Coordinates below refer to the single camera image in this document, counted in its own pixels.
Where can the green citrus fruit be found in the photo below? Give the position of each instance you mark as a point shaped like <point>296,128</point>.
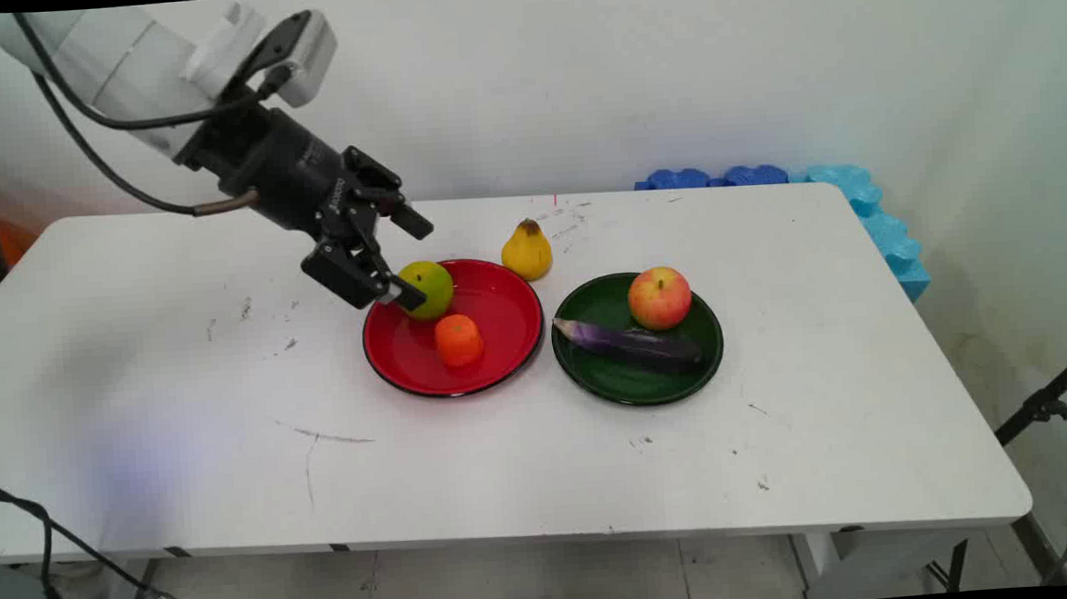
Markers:
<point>435,287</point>

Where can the small orange fruit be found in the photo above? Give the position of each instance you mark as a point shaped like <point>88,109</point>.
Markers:
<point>458,341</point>

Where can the dark blue foam piece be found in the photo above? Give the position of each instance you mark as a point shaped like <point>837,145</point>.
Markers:
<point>677,180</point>
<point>755,176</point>

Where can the yellow pear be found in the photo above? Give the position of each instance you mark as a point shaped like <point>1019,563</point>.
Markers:
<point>527,254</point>

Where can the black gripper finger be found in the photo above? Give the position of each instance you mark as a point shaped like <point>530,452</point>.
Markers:
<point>351,274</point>
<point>410,221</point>

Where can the dark green round plate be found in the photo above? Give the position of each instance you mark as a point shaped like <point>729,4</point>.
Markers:
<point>631,384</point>

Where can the light blue foam mat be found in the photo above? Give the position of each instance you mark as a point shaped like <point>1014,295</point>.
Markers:
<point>891,245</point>

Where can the orange object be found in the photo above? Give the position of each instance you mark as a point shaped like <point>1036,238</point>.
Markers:
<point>16,240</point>

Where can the purple eggplant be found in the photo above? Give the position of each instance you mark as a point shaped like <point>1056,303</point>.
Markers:
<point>638,344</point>

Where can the white table leg frame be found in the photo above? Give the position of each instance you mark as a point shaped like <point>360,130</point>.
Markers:
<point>869,561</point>

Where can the red yellow apple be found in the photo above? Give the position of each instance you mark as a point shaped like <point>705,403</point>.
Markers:
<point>659,299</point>

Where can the black tripod stand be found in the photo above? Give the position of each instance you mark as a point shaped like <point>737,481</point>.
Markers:
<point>1045,402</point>

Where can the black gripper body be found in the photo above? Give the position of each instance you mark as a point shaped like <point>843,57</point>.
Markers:
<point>280,167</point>

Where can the red round plate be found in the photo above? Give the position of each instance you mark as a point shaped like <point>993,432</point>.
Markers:
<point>498,325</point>

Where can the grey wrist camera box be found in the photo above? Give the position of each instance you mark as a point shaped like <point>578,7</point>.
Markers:
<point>315,61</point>

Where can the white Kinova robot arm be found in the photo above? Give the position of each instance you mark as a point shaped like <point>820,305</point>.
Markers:
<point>112,66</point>

